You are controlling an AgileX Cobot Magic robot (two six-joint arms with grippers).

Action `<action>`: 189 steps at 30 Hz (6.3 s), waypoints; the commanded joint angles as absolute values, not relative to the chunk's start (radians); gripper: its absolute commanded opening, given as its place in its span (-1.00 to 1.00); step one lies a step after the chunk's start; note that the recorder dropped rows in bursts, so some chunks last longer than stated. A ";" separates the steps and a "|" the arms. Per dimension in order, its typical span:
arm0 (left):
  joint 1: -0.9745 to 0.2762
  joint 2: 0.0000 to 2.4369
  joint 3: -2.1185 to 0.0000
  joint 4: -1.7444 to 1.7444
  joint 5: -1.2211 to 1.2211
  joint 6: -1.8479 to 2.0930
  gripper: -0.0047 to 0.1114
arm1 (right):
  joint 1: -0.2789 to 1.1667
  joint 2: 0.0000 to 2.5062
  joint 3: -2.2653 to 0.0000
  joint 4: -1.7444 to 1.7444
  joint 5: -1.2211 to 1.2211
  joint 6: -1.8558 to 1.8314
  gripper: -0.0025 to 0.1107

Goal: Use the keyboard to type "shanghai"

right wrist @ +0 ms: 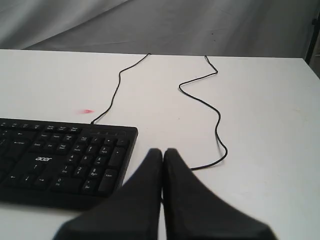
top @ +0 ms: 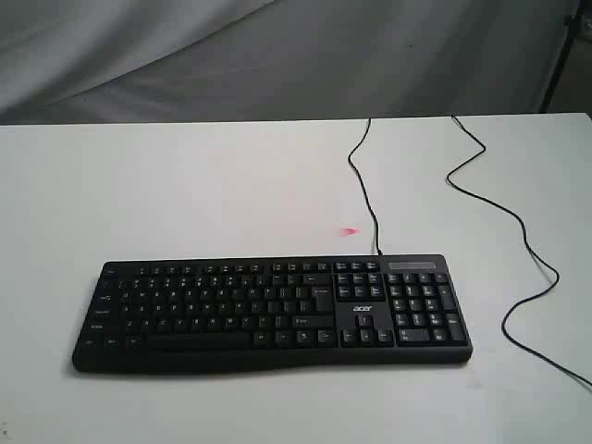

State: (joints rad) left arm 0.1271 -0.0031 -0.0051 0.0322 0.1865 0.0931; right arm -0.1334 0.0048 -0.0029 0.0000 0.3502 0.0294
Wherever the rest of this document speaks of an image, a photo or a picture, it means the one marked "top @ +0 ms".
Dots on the black acer keyboard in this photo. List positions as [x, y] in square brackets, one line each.
[205, 316]

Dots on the grey backdrop cloth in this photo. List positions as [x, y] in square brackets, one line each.
[69, 62]

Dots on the black tripod stand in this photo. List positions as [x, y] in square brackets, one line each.
[572, 25]

